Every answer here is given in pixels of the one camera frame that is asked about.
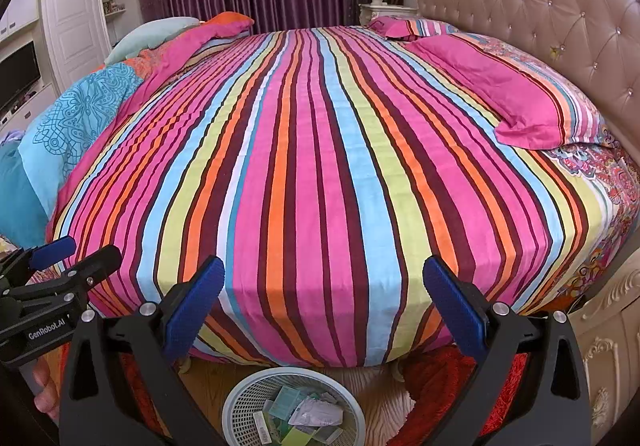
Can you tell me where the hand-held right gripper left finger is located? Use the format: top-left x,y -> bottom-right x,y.
59,255 -> 226,446

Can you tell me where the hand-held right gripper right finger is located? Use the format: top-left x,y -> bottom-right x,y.
422,255 -> 594,446

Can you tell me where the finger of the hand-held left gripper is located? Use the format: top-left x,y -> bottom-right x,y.
9,245 -> 124,309
0,235 -> 78,287

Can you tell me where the white plastic waste basket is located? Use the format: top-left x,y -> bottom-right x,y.
221,366 -> 366,446

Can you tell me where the teal cardboard box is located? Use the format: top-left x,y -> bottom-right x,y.
272,386 -> 307,419

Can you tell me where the white wet wipes packet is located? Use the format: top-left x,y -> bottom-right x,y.
290,398 -> 346,429

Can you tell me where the light green cardboard box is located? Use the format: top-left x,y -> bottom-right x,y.
252,411 -> 321,446

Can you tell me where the person's left hand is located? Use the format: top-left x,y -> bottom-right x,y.
31,358 -> 64,413

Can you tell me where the blue and pink quilt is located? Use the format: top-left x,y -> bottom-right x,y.
0,12 -> 255,247

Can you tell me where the striped bed sheet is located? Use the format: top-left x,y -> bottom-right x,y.
47,26 -> 608,369

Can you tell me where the floral bed skirt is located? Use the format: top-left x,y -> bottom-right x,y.
542,141 -> 640,311

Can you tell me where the black television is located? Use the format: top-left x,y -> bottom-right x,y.
0,40 -> 42,111

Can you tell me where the large pink pillow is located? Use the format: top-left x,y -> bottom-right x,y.
405,33 -> 618,149

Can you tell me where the white wardrobe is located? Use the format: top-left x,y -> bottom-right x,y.
37,0 -> 128,86

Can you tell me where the pale green pillow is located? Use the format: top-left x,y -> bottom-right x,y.
104,16 -> 201,65

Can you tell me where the white television cabinet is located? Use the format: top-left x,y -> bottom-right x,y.
0,0 -> 56,147

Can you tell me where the small pink pillow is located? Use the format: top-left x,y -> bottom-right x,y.
367,16 -> 451,41

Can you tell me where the cream nightstand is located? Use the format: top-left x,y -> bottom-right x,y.
359,3 -> 418,26

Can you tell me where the cream carved bed frame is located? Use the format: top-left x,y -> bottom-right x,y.
567,246 -> 640,446

